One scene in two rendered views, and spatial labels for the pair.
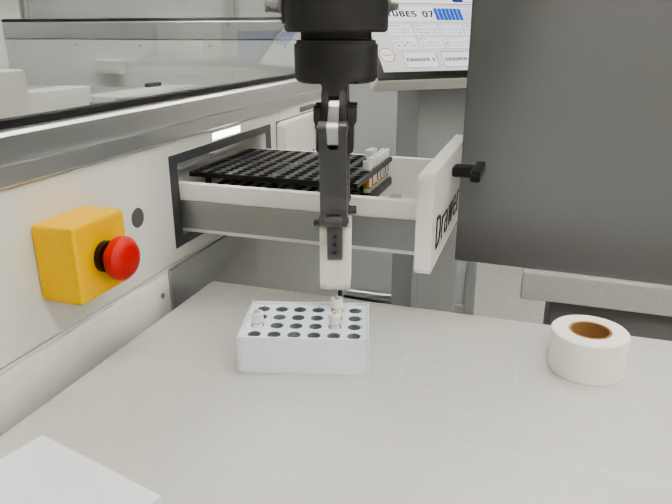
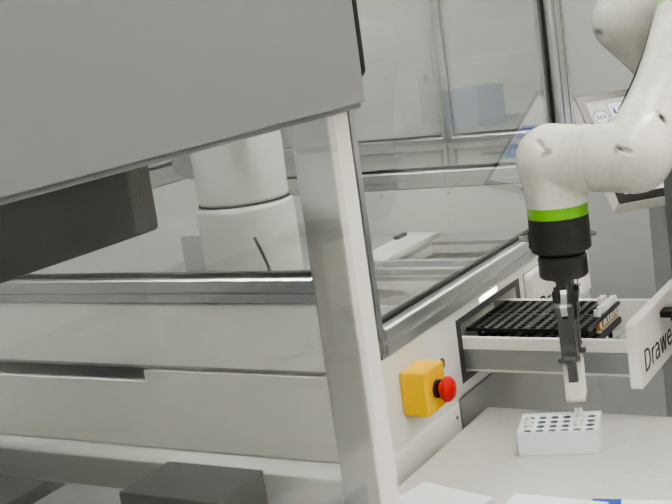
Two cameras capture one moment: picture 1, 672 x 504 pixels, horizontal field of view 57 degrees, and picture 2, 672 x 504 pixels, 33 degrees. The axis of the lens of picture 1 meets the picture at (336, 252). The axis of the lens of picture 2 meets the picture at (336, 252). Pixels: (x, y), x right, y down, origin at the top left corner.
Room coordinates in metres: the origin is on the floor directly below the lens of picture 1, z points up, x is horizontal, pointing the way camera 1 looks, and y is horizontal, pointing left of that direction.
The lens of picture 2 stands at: (-1.17, -0.08, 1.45)
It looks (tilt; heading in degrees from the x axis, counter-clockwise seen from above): 11 degrees down; 14
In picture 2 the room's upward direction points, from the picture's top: 8 degrees counter-clockwise
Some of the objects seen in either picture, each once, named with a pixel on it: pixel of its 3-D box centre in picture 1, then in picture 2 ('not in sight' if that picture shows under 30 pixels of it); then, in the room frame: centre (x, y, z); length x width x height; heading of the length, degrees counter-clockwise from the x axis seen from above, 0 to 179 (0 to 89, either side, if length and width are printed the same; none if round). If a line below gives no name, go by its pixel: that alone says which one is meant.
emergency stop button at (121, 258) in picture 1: (117, 257); (444, 388); (0.52, 0.20, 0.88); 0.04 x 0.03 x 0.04; 162
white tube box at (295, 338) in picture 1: (306, 336); (560, 433); (0.56, 0.03, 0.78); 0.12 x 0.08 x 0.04; 87
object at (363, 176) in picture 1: (369, 170); (599, 316); (0.79, -0.04, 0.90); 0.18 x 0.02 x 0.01; 162
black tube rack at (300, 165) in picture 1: (296, 186); (545, 331); (0.82, 0.05, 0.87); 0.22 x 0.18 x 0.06; 72
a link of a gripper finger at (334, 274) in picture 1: (335, 256); (574, 380); (0.57, 0.00, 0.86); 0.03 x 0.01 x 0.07; 87
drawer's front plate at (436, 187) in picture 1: (444, 194); (657, 330); (0.76, -0.14, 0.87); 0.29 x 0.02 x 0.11; 162
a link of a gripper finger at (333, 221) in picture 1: (334, 236); (571, 367); (0.55, 0.00, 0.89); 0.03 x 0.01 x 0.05; 177
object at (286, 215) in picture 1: (290, 189); (540, 333); (0.83, 0.06, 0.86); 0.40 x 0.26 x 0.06; 72
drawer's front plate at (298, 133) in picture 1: (312, 142); (555, 283); (1.15, 0.04, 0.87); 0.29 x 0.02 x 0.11; 162
